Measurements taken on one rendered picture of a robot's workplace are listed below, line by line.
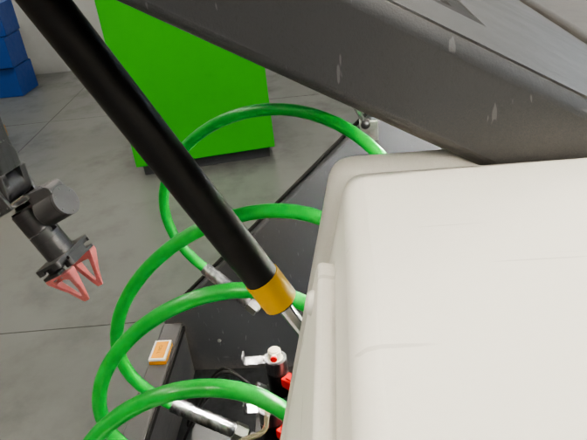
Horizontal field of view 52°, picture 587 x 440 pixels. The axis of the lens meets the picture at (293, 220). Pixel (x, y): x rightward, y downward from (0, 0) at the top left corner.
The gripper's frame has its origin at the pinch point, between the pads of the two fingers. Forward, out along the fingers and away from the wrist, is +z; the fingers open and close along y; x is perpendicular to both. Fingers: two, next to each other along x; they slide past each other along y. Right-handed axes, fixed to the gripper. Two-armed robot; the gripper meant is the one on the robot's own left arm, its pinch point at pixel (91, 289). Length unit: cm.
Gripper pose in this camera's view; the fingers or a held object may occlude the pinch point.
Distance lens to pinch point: 124.6
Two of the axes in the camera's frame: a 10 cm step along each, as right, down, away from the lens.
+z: 5.3, 7.9, 3.1
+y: 2.5, -4.9, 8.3
